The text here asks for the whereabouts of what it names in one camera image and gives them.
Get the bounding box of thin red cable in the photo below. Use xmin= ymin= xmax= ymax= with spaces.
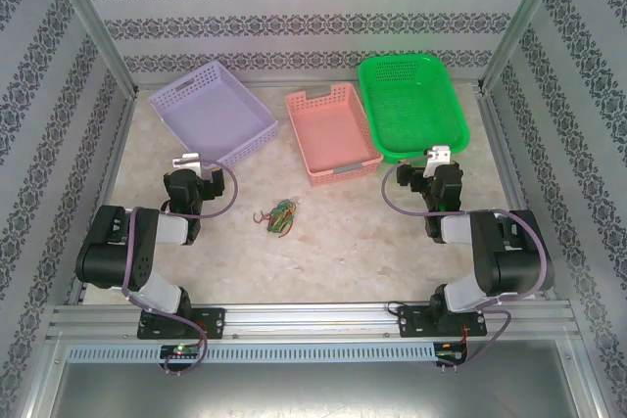
xmin=253 ymin=209 xmax=294 ymax=238

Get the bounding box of purple plastic basket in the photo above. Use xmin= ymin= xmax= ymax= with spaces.
xmin=147 ymin=60 xmax=280 ymax=169

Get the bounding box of yellow cable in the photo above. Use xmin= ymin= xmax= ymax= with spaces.
xmin=266 ymin=202 xmax=299 ymax=234

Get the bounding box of green plastic basket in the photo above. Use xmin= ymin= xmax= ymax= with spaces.
xmin=357 ymin=53 xmax=471 ymax=164

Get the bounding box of pink plastic basket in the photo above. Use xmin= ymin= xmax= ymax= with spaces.
xmin=285 ymin=81 xmax=385 ymax=188

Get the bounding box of small green controller board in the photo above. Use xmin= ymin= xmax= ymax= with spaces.
xmin=160 ymin=344 xmax=202 ymax=360
xmin=435 ymin=342 xmax=469 ymax=365

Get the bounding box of grey metal shelf panel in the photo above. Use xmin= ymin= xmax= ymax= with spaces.
xmin=19 ymin=339 xmax=608 ymax=418

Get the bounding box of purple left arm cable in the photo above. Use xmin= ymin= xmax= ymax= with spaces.
xmin=120 ymin=158 xmax=241 ymax=376

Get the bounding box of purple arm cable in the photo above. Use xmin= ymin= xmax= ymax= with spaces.
xmin=381 ymin=153 xmax=550 ymax=370
xmin=120 ymin=158 xmax=241 ymax=376

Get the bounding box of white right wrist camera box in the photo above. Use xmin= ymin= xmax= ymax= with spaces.
xmin=423 ymin=144 xmax=453 ymax=177

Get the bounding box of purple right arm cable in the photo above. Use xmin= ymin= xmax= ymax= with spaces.
xmin=381 ymin=153 xmax=550 ymax=370

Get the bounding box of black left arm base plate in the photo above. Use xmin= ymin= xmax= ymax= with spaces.
xmin=136 ymin=307 xmax=227 ymax=341

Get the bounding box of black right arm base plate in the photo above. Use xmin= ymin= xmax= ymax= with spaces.
xmin=396 ymin=305 xmax=489 ymax=340

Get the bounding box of aluminium mounting rail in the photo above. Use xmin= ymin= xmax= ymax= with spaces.
xmin=46 ymin=303 xmax=579 ymax=341

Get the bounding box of aluminium frame post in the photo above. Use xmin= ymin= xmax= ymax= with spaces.
xmin=37 ymin=0 xmax=140 ymax=98
xmin=477 ymin=0 xmax=573 ymax=95

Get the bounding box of slotted grey cable duct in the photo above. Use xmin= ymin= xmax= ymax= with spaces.
xmin=66 ymin=343 xmax=437 ymax=364

